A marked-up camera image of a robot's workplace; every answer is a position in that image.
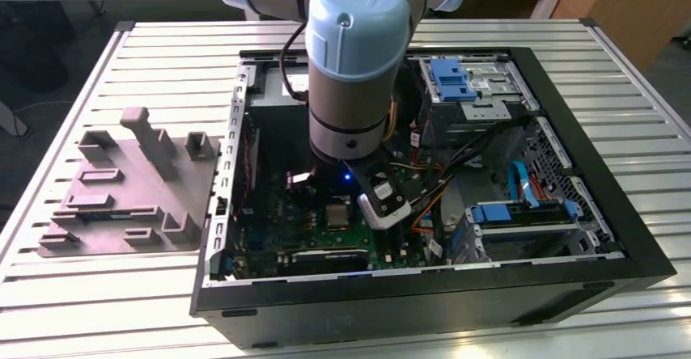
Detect CPU socket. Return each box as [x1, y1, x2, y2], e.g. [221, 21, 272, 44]
[323, 203, 357, 233]

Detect black RAM slot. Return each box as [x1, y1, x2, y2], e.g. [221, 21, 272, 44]
[377, 229, 396, 263]
[391, 221, 411, 257]

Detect grey power supply unit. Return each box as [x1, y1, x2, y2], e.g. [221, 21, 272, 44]
[245, 62, 315, 174]

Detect green motherboard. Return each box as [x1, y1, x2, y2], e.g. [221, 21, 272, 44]
[232, 164, 434, 281]

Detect black graphics card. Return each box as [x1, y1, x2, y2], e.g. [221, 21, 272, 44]
[276, 246, 373, 278]

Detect metal drive cage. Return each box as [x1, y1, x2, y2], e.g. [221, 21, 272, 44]
[419, 57, 542, 148]

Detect hard disk in blue carrier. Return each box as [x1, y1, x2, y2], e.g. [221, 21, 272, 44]
[470, 199, 582, 229]

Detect empty blue disk carrier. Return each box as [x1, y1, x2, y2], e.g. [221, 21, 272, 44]
[430, 57, 480, 103]

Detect metal disk bay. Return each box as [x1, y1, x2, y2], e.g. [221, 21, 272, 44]
[447, 201, 601, 265]

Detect black open PC case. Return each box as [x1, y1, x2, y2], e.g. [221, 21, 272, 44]
[189, 45, 679, 350]

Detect grey plastic parts rack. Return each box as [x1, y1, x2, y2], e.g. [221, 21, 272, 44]
[37, 107, 222, 259]

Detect green RAM stick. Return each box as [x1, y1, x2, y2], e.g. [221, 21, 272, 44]
[75, 209, 135, 220]

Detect wooden cabinet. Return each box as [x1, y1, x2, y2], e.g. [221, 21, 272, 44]
[554, 0, 691, 73]

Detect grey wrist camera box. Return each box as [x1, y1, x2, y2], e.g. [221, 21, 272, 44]
[288, 168, 317, 188]

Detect orange wire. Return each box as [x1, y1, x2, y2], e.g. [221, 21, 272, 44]
[409, 188, 450, 238]

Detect black cable bundle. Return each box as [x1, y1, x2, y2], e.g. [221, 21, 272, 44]
[408, 118, 534, 214]

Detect blue flat data wire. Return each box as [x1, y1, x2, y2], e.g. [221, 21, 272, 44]
[507, 160, 542, 210]

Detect red data wire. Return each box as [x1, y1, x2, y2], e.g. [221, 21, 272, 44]
[526, 172, 548, 203]

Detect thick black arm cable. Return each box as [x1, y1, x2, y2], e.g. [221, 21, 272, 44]
[278, 23, 312, 102]

